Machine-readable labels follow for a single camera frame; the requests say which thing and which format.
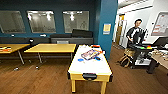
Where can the colourful board game box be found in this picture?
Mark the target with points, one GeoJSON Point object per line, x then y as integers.
{"type": "Point", "coordinates": [88, 54]}

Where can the red orange game pieces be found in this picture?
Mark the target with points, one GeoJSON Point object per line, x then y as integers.
{"type": "Point", "coordinates": [95, 46]}

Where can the dark grey sofa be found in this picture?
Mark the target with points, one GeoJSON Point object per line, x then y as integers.
{"type": "Point", "coordinates": [81, 35]}
{"type": "Point", "coordinates": [23, 40]}

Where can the yellow air hockey table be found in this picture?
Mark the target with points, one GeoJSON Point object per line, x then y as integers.
{"type": "Point", "coordinates": [90, 68]}

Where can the interior glass window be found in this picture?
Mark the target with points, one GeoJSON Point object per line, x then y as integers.
{"type": "Point", "coordinates": [12, 21]}
{"type": "Point", "coordinates": [41, 21]}
{"type": "Point", "coordinates": [76, 21]}

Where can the long wooden table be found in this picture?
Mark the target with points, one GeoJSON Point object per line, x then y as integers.
{"type": "Point", "coordinates": [50, 48]}
{"type": "Point", "coordinates": [16, 47]}

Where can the brown bag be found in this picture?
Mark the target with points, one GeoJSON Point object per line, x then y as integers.
{"type": "Point", "coordinates": [125, 61]}

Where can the tan cardboard box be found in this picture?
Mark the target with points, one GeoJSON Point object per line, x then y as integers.
{"type": "Point", "coordinates": [128, 52]}

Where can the person in dark clothes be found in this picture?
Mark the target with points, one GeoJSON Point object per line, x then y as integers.
{"type": "Point", "coordinates": [135, 33]}

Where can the green foosball table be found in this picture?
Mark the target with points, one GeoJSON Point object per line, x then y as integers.
{"type": "Point", "coordinates": [160, 58]}

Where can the red orange tabletop game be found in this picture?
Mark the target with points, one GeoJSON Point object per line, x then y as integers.
{"type": "Point", "coordinates": [5, 49]}

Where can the grey bulletin board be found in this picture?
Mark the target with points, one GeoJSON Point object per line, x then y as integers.
{"type": "Point", "coordinates": [160, 23]}

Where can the yellow wall sign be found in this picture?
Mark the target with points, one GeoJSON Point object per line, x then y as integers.
{"type": "Point", "coordinates": [107, 28]}

